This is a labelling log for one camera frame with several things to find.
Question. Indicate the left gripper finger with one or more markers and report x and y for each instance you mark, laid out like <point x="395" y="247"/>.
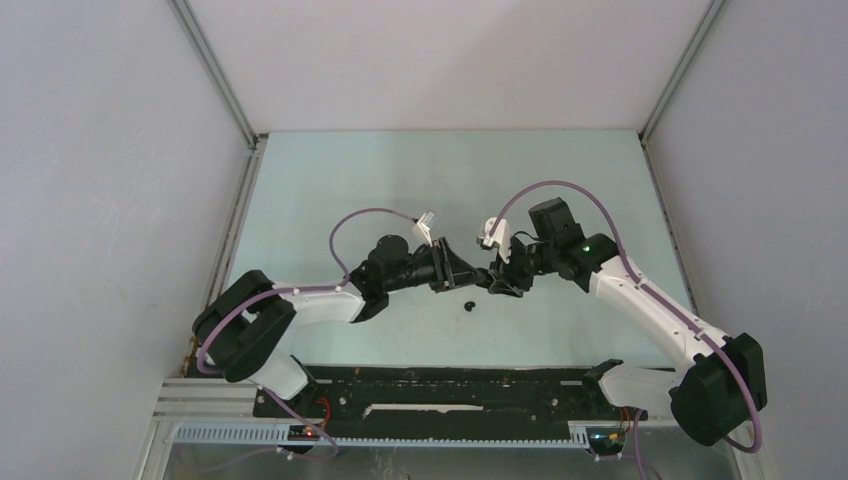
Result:
<point x="452" y="263"/>
<point x="456" y="281"/>

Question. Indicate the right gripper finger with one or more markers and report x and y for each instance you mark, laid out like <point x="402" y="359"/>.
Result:
<point x="503" y="287"/>
<point x="500" y="273"/>

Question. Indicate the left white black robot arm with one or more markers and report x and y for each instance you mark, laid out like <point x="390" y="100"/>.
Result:
<point x="239" y="334"/>

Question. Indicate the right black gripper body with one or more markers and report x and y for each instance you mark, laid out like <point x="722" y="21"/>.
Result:
<point x="527" y="262"/>

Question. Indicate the aluminium frame post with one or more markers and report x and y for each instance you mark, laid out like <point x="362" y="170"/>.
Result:
<point x="198" y="40"/>
<point x="705" y="26"/>

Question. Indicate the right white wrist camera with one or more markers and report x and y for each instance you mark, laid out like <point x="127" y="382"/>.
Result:
<point x="495" y="235"/>

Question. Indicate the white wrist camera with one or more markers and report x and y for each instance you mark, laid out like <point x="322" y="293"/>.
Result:
<point x="495" y="235"/>
<point x="422" y="228"/>

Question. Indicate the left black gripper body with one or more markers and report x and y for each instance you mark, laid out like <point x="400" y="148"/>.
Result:
<point x="428" y="267"/>

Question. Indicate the black oval charging case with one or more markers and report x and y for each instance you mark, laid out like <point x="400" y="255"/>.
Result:
<point x="485" y="279"/>

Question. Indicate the right aluminium frame post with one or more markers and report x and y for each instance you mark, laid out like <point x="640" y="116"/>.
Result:
<point x="705" y="26"/>

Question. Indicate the left aluminium frame post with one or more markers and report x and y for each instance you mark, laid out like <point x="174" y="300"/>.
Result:
<point x="198" y="40"/>

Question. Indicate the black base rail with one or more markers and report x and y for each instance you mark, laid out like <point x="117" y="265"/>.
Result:
<point x="454" y="404"/>

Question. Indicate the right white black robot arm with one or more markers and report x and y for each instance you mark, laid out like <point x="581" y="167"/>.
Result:
<point x="716" y="381"/>

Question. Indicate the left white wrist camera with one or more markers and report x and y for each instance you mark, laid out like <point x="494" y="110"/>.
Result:
<point x="422" y="228"/>

